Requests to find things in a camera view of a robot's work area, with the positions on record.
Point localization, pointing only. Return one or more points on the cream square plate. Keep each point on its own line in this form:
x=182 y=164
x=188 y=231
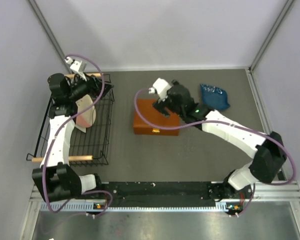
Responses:
x=82 y=104

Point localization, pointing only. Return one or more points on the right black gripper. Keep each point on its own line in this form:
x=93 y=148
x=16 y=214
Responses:
x=162 y=108

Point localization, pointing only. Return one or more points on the aluminium frame rail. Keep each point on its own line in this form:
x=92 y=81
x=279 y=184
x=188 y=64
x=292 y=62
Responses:
x=277 y=191

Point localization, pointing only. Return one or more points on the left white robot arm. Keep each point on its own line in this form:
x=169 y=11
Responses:
x=54 y=178

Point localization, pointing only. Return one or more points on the blue leaf dish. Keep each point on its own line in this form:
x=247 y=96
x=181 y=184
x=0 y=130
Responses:
x=214 y=97

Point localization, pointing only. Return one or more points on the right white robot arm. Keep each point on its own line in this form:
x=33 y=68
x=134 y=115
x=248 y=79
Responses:
x=267 y=157

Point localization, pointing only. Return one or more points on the black wire basket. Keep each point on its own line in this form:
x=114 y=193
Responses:
x=86 y=149

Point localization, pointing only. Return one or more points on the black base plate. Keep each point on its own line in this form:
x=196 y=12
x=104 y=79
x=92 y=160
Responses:
x=165 y=201

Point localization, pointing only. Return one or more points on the pink floral round plate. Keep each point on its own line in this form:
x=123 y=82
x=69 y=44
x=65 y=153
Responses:
x=86 y=119

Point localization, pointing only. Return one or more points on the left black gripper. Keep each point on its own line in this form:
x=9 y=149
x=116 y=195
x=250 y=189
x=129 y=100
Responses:
x=93 y=85

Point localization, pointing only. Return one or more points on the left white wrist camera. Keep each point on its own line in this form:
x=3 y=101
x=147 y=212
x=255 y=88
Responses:
x=77 y=66

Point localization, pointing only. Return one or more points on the brown jewelry box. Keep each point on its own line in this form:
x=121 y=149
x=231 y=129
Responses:
x=146 y=108

